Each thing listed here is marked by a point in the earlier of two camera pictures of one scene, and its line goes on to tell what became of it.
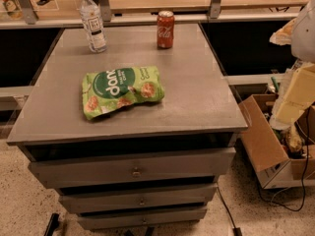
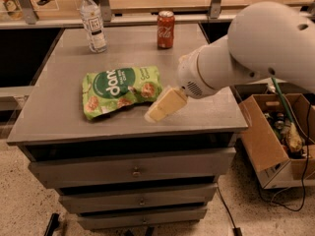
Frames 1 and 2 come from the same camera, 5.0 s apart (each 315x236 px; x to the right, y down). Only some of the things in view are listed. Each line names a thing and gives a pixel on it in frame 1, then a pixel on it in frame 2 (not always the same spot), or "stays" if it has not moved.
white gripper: (305, 38) -> (188, 73)
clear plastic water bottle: (93, 22) stays
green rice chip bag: (114, 88) stays
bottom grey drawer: (136, 219) stays
